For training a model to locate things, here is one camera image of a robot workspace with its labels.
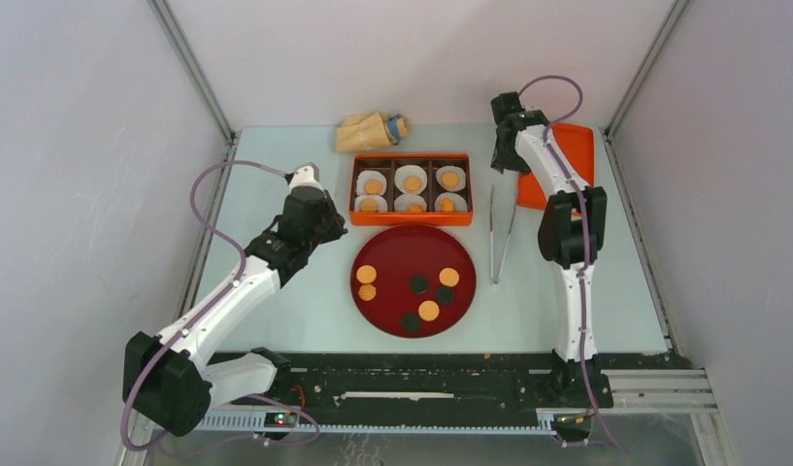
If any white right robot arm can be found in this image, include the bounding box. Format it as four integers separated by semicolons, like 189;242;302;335
490;91;608;363

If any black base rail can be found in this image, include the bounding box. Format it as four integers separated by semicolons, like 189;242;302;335
265;352;613;428

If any dark chocolate round cookie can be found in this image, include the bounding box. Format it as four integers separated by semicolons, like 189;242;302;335
400;313;422;334
410;275;429;294
435;285;455;305

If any dark red round plate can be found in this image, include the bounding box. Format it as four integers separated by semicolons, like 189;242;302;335
349;224;478;339

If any beige cloth bag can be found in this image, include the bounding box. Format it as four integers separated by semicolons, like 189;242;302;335
335;112;412;153

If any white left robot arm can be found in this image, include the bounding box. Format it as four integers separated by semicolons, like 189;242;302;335
122;186;347;436

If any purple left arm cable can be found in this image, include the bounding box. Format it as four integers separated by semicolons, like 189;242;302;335
120;159;294;452

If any orange cookie box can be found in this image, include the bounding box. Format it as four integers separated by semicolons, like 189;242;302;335
349;152;475;227

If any orange box lid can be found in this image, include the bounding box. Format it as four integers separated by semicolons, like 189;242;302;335
516;122;595;211

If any round tan cookie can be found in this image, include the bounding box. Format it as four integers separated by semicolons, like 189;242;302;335
440;171;460;191
402;176;424;193
417;300;441;322
363;179;384;195
358;197;379;213
355;264;378;284
439;267;460;287

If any white paper cupcake liner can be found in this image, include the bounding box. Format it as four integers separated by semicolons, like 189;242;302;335
394;165;427;194
393;193;427;213
436;165;467;192
434;192;468;213
354;194;388;213
355;170;386;196

